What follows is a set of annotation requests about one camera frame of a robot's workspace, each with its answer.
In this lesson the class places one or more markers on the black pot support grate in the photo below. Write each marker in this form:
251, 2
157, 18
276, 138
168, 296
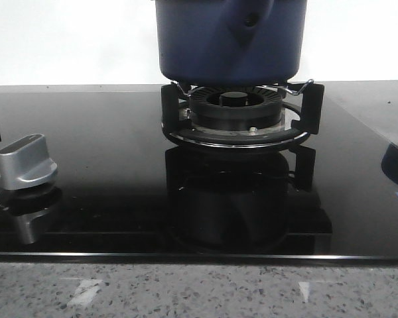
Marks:
300, 118

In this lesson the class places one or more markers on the blue cooking pot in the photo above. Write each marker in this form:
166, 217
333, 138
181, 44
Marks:
230, 43

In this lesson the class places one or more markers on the black gas burner head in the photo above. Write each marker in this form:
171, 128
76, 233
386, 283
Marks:
235, 109

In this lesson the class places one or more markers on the black glass cooktop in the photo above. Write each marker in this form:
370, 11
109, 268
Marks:
124, 193

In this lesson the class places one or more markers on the silver stove knob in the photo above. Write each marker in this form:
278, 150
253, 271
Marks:
26, 163

